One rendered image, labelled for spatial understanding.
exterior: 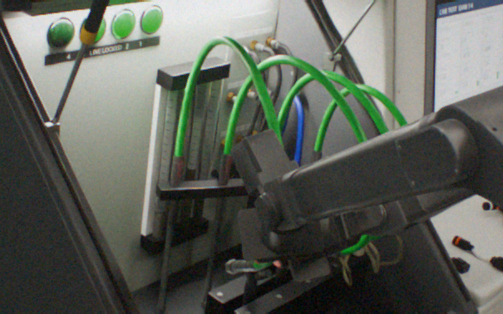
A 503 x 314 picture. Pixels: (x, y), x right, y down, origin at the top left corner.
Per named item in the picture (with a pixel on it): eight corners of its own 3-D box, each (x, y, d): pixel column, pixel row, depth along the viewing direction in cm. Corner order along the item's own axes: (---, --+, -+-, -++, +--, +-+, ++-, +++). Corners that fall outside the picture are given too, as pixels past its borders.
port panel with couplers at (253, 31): (222, 175, 163) (244, 22, 150) (210, 168, 165) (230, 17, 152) (266, 159, 172) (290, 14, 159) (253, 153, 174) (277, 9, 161)
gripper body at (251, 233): (238, 213, 108) (238, 199, 101) (315, 204, 108) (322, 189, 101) (244, 262, 106) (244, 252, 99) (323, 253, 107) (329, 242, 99)
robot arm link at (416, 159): (470, 193, 51) (604, 139, 55) (437, 107, 52) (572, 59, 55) (259, 238, 92) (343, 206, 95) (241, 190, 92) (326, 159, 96)
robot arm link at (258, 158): (273, 220, 87) (344, 193, 90) (230, 125, 90) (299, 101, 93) (250, 250, 98) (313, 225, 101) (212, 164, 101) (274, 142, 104)
